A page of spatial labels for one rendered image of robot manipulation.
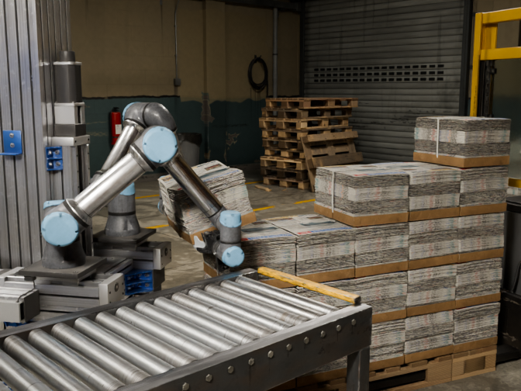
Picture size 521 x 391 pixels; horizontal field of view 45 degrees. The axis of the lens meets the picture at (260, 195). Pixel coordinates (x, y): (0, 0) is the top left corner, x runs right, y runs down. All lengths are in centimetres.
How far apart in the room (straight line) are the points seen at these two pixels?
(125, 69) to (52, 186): 735
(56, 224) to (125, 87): 774
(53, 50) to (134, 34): 739
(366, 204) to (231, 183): 63
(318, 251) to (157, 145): 96
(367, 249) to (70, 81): 143
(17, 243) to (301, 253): 113
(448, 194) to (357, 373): 134
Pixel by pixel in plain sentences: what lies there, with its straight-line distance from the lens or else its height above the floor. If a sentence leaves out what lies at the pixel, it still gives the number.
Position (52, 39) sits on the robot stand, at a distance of 255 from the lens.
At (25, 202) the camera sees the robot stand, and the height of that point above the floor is 101.
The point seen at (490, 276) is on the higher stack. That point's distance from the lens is 335.
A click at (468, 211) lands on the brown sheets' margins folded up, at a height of 86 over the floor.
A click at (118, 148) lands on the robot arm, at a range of 289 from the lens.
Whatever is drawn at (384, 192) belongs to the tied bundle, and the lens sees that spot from 284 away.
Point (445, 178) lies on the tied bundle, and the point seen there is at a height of 102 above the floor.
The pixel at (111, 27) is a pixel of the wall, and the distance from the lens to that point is 972.
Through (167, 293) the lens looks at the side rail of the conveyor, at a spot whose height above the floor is 80.
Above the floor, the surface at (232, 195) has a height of 101.
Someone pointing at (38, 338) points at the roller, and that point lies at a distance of 176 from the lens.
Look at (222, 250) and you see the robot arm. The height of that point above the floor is 86.
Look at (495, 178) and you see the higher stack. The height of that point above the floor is 101.
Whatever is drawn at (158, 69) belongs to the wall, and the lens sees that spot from 1010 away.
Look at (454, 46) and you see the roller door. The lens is 999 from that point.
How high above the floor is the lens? 143
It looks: 10 degrees down
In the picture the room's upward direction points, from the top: straight up
